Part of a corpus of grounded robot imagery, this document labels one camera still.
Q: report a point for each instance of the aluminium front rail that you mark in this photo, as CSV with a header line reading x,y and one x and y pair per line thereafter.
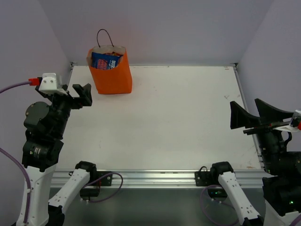
x,y
153,179

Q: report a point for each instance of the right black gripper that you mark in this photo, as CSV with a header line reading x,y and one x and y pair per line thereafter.
x,y
273,117

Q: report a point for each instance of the blue Burts crisps packet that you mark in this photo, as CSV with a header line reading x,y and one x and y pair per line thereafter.
x,y
105,61

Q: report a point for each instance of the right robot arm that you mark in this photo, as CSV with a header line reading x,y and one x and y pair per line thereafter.
x,y
281,191

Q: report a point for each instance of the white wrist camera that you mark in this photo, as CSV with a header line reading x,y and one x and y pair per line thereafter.
x,y
294,125
51,84

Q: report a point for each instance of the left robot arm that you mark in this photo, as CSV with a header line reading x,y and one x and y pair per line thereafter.
x,y
45,125

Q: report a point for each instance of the orange paper bag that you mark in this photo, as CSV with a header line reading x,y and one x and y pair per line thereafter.
x,y
114,81

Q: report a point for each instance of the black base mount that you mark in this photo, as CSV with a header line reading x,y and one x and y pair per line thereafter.
x,y
94,190
204,178

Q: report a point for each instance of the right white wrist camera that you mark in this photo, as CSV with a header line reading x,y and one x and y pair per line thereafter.
x,y
294,125

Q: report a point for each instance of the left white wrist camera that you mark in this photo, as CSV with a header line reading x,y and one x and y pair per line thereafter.
x,y
51,84

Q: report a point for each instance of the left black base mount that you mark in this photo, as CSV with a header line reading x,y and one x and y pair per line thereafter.
x,y
94,190

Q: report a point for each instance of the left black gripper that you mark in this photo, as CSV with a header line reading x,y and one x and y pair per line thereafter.
x,y
71,99

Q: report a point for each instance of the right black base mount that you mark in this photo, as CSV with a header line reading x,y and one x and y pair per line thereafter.
x,y
204,178

